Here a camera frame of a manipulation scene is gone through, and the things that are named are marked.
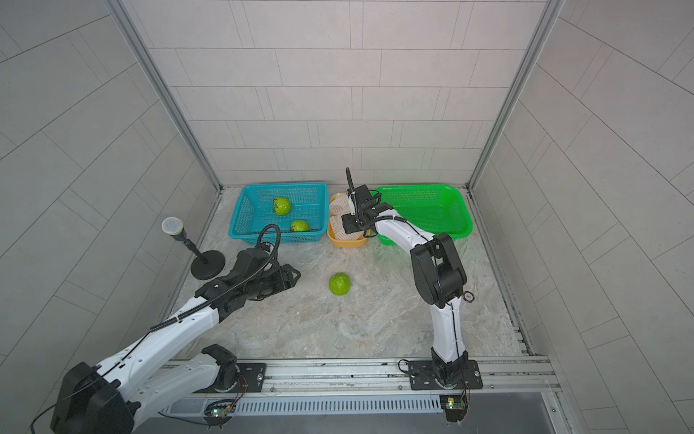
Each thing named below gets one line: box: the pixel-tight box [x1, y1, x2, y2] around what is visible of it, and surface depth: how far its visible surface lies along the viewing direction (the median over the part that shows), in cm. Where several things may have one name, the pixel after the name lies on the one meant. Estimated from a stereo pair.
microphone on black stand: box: [160, 216, 226, 281], surface depth 91 cm
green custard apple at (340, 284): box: [328, 272, 352, 297], surface depth 85 cm
